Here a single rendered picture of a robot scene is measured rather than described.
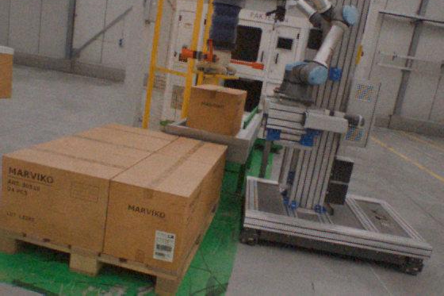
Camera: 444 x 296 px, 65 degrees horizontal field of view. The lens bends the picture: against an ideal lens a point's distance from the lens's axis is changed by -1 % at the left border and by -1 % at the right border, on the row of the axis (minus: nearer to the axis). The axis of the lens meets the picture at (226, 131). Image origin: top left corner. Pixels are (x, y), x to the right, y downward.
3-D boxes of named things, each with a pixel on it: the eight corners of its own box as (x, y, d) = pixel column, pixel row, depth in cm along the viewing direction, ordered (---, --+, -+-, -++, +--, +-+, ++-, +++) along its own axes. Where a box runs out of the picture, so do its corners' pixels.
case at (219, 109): (201, 123, 358) (208, 84, 351) (239, 131, 352) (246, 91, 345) (184, 132, 300) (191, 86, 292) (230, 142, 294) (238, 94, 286)
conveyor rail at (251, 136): (258, 123, 518) (261, 110, 514) (262, 124, 517) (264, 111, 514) (239, 162, 293) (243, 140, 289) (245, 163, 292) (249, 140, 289)
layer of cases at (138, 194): (108, 167, 303) (112, 122, 295) (220, 192, 290) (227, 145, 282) (-2, 226, 186) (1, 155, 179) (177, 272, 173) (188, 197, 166)
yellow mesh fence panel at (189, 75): (136, 146, 437) (158, -32, 398) (143, 146, 444) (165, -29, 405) (176, 169, 376) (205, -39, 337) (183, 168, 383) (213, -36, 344)
